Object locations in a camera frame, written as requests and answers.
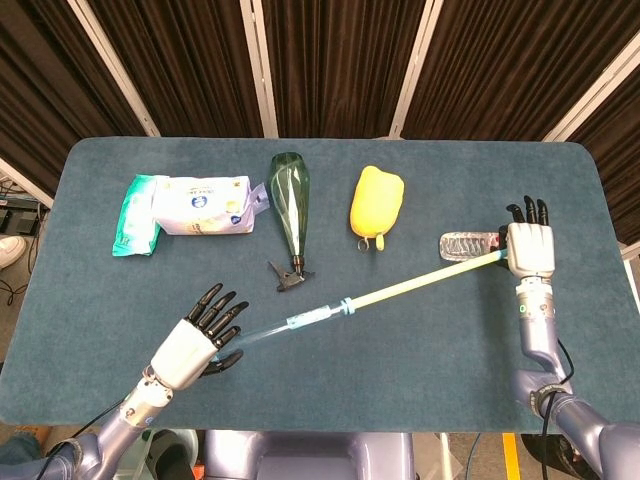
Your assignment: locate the black floor equipment box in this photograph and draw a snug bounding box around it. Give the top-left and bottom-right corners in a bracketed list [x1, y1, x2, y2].
[0, 197, 41, 235]

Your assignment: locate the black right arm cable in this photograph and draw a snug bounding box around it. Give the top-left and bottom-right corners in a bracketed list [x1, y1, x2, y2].
[539, 338, 577, 439]

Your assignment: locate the green wet wipes pack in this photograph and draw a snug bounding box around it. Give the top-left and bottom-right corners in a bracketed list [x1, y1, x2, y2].
[110, 173, 164, 258]

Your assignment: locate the white partition frame post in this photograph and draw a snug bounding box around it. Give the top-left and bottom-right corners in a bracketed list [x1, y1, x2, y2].
[238, 0, 279, 139]
[388, 0, 445, 140]
[0, 157, 55, 209]
[67, 0, 161, 137]
[542, 42, 640, 144]

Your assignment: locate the teal felt table cover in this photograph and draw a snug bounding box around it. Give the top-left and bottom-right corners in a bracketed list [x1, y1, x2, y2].
[0, 137, 640, 435]

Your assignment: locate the yellow plush pouch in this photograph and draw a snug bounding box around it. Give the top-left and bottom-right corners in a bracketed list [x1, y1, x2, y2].
[348, 165, 406, 253]

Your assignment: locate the yellow-green telescopic stick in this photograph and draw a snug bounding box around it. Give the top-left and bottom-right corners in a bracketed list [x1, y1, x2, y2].
[287, 248, 510, 332]

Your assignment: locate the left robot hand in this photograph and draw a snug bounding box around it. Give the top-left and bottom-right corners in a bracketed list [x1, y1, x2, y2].
[148, 283, 250, 391]

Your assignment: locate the clear plastic water bottle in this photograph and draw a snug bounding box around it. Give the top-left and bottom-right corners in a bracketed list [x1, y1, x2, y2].
[438, 229, 509, 262]

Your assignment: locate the white shoe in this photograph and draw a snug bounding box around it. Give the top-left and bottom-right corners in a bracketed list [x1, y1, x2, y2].
[0, 235, 27, 271]

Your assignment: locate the white tissue pack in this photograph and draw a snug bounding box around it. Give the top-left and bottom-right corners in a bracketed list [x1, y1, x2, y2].
[149, 174, 271, 236]

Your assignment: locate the dark brown curtain panel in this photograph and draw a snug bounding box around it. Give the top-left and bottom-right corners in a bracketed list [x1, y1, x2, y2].
[262, 0, 426, 139]
[0, 0, 151, 196]
[569, 84, 640, 246]
[87, 0, 264, 139]
[404, 0, 640, 141]

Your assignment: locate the purple robot torso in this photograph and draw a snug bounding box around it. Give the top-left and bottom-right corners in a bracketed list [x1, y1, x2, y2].
[202, 429, 416, 480]

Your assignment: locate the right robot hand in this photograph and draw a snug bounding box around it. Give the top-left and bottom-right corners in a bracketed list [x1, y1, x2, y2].
[497, 195, 557, 279]

